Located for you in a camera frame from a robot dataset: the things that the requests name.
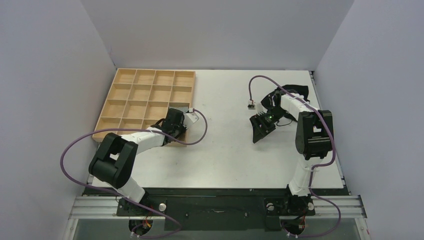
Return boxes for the black underwear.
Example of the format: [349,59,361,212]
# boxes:
[260,84,310,110]

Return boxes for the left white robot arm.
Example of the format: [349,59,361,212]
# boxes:
[88,108,199,215]

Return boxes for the rolled striped grey underwear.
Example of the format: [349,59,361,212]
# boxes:
[169,106,190,113]

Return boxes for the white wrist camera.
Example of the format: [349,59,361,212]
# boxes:
[183,112,199,129]
[247,101,266,115]

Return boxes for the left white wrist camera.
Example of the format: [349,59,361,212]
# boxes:
[183,112,199,129]

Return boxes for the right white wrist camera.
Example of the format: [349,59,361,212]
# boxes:
[247,101,266,115]

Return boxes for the wooden compartment tray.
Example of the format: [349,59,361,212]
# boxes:
[92,68,196,143]

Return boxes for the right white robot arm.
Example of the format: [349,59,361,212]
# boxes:
[248,89,333,214]

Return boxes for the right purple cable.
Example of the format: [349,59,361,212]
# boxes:
[248,75,342,239]

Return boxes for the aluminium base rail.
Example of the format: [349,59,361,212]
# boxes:
[69,188,367,235]

